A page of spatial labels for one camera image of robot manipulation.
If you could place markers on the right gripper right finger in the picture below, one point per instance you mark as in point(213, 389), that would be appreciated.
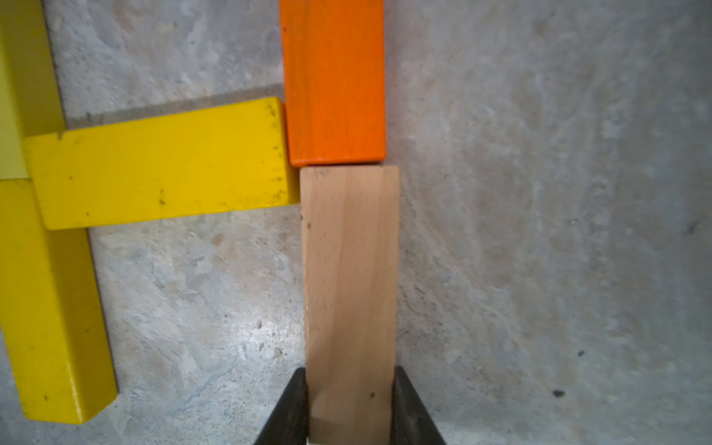
point(411, 423)

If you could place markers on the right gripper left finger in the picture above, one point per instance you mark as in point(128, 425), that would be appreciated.
point(288, 423)

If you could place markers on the tan block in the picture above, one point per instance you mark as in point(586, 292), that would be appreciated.
point(350, 222)

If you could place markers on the yellow block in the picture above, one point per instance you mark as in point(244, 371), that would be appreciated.
point(51, 314)
point(30, 99)
point(229, 158)

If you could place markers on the orange block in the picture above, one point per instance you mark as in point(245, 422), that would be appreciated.
point(334, 66)

